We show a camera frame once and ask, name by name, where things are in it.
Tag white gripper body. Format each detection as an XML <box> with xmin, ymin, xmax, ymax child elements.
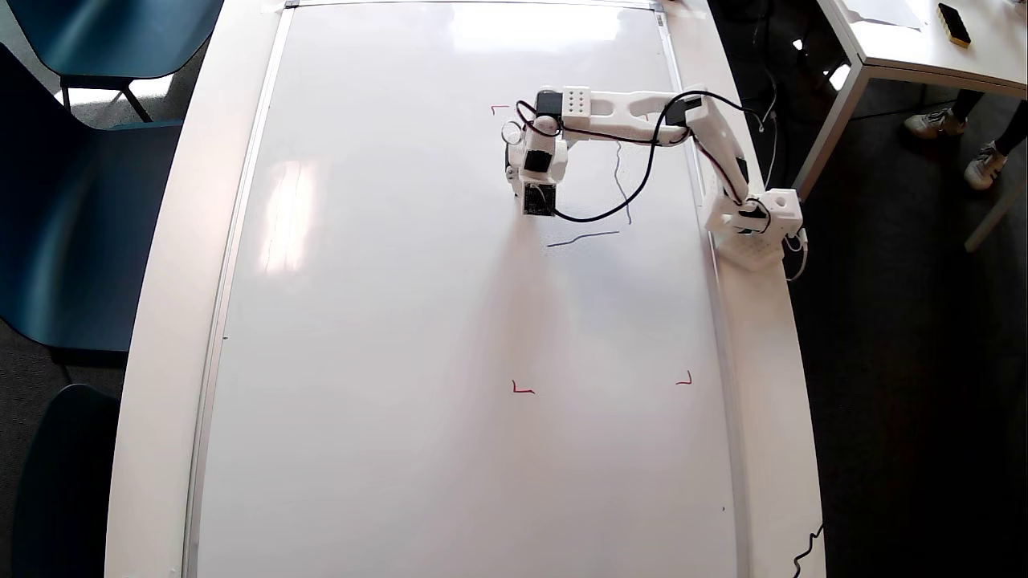
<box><xmin>506</xmin><ymin>116</ymin><xmax>568</xmax><ymax>197</ymax></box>

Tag large white whiteboard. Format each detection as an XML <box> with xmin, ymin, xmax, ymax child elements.
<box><xmin>183</xmin><ymin>0</ymin><xmax>752</xmax><ymax>578</ymax></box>

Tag white paper sheet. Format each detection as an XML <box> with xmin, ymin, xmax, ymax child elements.
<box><xmin>843</xmin><ymin>0</ymin><xmax>926</xmax><ymax>31</ymax></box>

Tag beige sneaker shoe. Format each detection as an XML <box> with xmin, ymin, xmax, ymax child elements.
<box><xmin>965</xmin><ymin>143</ymin><xmax>1010</xmax><ymax>191</ymax></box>
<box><xmin>905</xmin><ymin>108</ymin><xmax>969</xmax><ymax>140</ymax></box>

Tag dark trouser leg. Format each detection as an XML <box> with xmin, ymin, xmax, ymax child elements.
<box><xmin>994</xmin><ymin>98</ymin><xmax>1028</xmax><ymax>159</ymax></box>
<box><xmin>953</xmin><ymin>88</ymin><xmax>987</xmax><ymax>123</ymax></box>

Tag black yellow board eraser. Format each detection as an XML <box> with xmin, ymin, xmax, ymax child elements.
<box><xmin>936</xmin><ymin>3</ymin><xmax>972</xmax><ymax>48</ymax></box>

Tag white side table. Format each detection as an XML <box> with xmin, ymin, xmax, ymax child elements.
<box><xmin>791</xmin><ymin>0</ymin><xmax>1028</xmax><ymax>254</ymax></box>

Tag blue plastic chair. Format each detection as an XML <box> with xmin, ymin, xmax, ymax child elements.
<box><xmin>4</xmin><ymin>0</ymin><xmax>226</xmax><ymax>123</ymax></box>
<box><xmin>12</xmin><ymin>384</ymin><xmax>123</xmax><ymax>578</ymax></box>
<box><xmin>0</xmin><ymin>44</ymin><xmax>186</xmax><ymax>356</ymax></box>

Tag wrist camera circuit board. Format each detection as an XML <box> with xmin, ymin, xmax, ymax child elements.
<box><xmin>522</xmin><ymin>182</ymin><xmax>557</xmax><ymax>217</ymax></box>

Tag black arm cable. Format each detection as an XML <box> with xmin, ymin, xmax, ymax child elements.
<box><xmin>514</xmin><ymin>90</ymin><xmax>773</xmax><ymax>235</ymax></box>

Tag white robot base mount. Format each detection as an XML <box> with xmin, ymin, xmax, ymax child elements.
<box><xmin>705</xmin><ymin>189</ymin><xmax>804</xmax><ymax>271</ymax></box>

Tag white base cable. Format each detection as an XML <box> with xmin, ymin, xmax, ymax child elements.
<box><xmin>783</xmin><ymin>229</ymin><xmax>809</xmax><ymax>282</ymax></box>

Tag black zigzag cable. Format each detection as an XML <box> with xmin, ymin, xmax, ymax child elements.
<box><xmin>791</xmin><ymin>523</ymin><xmax>826</xmax><ymax>578</ymax></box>

